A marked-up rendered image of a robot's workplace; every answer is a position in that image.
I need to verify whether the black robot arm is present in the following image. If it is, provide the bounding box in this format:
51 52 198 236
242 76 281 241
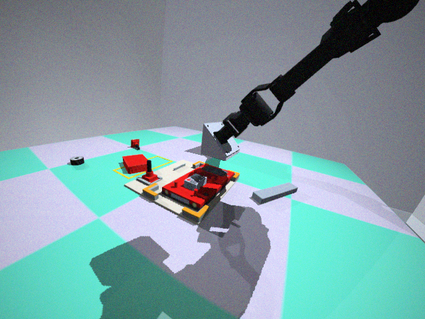
213 0 419 144

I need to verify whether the black toy tyre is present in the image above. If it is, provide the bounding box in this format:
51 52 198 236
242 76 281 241
70 156 84 165

